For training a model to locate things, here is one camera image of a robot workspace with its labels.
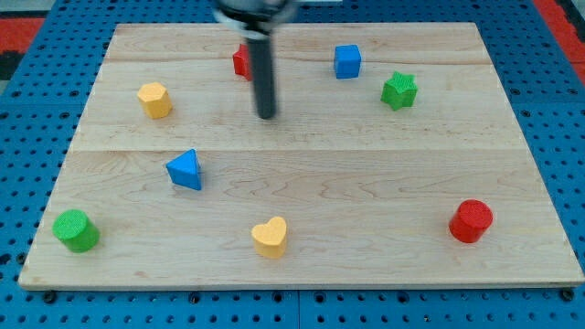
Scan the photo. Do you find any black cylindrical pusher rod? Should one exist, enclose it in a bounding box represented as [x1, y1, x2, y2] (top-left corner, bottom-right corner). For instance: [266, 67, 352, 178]
[247, 37, 277, 120]

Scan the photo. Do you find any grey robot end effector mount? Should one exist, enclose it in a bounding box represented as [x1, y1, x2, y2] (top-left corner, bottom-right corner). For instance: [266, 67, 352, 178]
[212, 0, 298, 38]

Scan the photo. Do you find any blue triangle block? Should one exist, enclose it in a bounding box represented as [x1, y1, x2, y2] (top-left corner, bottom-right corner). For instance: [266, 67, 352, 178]
[165, 149, 202, 190]

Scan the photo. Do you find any red block behind rod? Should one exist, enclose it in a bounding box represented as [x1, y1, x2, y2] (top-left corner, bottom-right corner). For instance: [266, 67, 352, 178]
[232, 44, 252, 81]

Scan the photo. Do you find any blue cube block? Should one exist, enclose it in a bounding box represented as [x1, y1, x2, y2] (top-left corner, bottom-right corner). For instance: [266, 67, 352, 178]
[334, 44, 362, 80]

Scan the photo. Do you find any yellow hexagon block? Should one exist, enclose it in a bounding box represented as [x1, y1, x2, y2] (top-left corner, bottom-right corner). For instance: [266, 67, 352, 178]
[137, 82, 173, 119]

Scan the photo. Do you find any green star block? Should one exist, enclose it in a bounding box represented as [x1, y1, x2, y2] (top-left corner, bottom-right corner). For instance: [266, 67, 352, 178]
[380, 71, 418, 111]

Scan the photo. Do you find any light wooden board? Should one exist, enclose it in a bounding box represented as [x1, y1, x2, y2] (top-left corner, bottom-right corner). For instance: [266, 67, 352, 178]
[19, 23, 584, 291]

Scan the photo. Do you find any yellow heart block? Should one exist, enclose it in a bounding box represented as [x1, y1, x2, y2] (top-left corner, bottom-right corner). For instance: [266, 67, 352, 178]
[250, 217, 288, 259]

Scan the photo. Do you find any green cylinder block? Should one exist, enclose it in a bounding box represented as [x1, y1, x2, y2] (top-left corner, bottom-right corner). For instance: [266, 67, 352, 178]
[52, 209, 101, 253]

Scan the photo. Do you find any red cylinder block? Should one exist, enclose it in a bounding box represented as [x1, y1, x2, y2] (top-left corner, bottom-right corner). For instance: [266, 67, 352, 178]
[449, 199, 494, 243]

